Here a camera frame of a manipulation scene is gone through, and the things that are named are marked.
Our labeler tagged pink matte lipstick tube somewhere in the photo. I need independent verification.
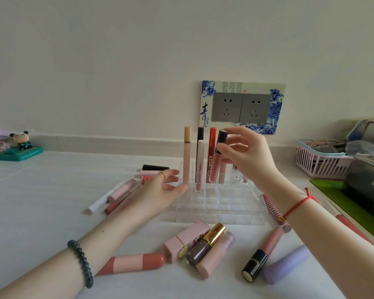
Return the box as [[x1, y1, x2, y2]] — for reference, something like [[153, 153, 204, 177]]
[[107, 178, 137, 204]]

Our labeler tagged coral pink capsule lipstick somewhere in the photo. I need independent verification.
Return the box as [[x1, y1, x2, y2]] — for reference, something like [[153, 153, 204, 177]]
[[95, 252, 166, 277]]

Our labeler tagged black cap pink lipgloss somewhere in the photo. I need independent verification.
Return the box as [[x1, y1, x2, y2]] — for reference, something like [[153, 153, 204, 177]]
[[241, 226, 284, 283]]

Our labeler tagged pink square lipstick gold band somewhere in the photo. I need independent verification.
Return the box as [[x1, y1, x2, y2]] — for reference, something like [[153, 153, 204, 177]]
[[164, 219, 210, 265]]

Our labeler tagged person's right hand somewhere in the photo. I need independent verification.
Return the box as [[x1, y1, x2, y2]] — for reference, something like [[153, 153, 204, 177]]
[[216, 126, 287, 195]]

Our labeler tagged glass bowl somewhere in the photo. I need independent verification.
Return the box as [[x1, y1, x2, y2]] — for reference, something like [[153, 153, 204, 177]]
[[345, 140, 374, 157]]

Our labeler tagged orange lipgloss silver cap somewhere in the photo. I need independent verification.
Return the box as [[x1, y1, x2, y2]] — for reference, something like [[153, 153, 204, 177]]
[[324, 201, 374, 245]]

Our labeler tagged blue floral socket frame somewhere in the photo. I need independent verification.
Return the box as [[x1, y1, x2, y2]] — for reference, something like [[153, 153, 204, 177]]
[[200, 80, 287, 135]]

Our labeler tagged pink lettered gloss white cap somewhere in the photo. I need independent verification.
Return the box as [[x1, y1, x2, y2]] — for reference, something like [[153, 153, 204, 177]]
[[195, 140, 205, 193]]

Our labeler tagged red Colorkey lip tube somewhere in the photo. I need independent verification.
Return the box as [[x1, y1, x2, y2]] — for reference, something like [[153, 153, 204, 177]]
[[205, 127, 217, 184]]

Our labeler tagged person's left hand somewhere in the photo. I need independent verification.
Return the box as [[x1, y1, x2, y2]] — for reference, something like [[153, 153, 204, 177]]
[[129, 169, 189, 223]]

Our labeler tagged green mat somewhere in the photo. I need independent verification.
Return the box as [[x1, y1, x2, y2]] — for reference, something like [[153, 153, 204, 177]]
[[310, 179, 374, 245]]

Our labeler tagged pink plastic basket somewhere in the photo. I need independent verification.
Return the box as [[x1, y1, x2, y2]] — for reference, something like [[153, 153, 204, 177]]
[[295, 139, 353, 180]]

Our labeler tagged gold cap brown bottle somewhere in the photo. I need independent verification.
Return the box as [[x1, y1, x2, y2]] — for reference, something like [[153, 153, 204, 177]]
[[186, 223, 226, 267]]

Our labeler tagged green bead bracelet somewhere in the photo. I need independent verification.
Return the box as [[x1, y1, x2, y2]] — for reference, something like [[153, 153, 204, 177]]
[[67, 239, 94, 289]]

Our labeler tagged lavender lipstick tube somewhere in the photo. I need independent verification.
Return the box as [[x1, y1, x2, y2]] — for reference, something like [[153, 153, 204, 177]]
[[262, 245, 312, 285]]

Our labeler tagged person's left forearm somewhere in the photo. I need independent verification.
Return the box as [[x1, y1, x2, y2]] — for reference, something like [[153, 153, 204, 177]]
[[0, 202, 153, 299]]

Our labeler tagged striped brown lip tube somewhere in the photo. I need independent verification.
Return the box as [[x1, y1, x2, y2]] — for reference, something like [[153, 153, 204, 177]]
[[261, 194, 292, 233]]

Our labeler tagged grey wall socket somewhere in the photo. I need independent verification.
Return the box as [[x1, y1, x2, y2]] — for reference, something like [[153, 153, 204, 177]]
[[211, 92, 244, 123], [239, 93, 272, 124]]

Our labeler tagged person's right forearm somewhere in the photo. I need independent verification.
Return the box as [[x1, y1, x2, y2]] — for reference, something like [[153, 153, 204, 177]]
[[263, 179, 374, 299]]

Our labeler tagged silver square lipstick with charm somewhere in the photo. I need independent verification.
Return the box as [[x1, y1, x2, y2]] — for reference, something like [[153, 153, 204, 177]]
[[230, 164, 241, 186]]

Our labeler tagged light pink round tube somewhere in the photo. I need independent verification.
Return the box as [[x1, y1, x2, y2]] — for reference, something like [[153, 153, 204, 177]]
[[196, 231, 235, 280]]

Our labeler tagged pink tube with charm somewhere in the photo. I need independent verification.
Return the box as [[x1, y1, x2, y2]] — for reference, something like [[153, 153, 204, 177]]
[[218, 158, 227, 185]]

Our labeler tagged red string bracelet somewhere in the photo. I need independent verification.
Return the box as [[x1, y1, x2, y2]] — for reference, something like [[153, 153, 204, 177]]
[[279, 187, 319, 221]]

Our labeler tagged clear acrylic lipstick organizer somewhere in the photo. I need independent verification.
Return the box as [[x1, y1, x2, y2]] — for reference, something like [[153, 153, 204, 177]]
[[163, 162, 266, 226]]

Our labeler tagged clear plastic storage box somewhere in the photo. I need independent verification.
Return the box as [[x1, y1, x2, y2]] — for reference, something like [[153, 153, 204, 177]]
[[344, 154, 374, 225]]

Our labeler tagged white slim tube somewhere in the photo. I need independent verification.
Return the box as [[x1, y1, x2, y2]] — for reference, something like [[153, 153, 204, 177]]
[[87, 181, 125, 215]]

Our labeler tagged panda figurine green base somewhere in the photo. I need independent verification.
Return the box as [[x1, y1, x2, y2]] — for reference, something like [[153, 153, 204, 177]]
[[0, 130, 44, 162]]

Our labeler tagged clear container blue lid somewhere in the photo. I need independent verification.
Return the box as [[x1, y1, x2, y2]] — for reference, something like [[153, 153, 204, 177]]
[[346, 119, 374, 145]]

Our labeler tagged pink gloss black cap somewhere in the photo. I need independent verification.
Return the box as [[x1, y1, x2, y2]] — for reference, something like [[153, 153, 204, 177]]
[[209, 129, 228, 184]]

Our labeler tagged black lipstick tube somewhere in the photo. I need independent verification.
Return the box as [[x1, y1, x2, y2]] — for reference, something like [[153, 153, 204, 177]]
[[142, 164, 170, 172]]

